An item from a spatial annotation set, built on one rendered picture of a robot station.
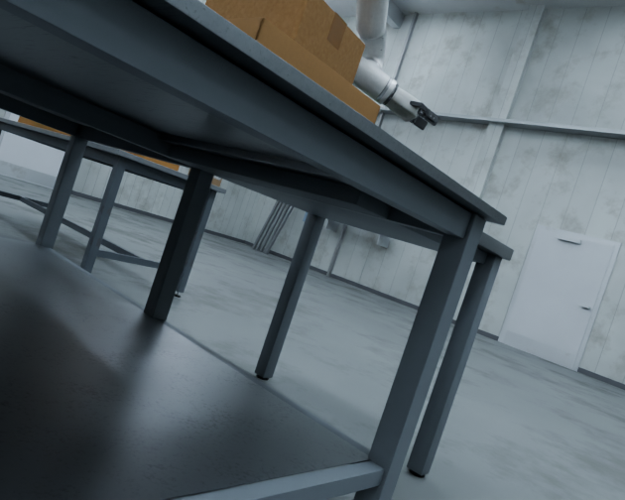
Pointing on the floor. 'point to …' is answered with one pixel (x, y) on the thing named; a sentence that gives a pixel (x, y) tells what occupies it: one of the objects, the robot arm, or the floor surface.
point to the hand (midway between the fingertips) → (429, 122)
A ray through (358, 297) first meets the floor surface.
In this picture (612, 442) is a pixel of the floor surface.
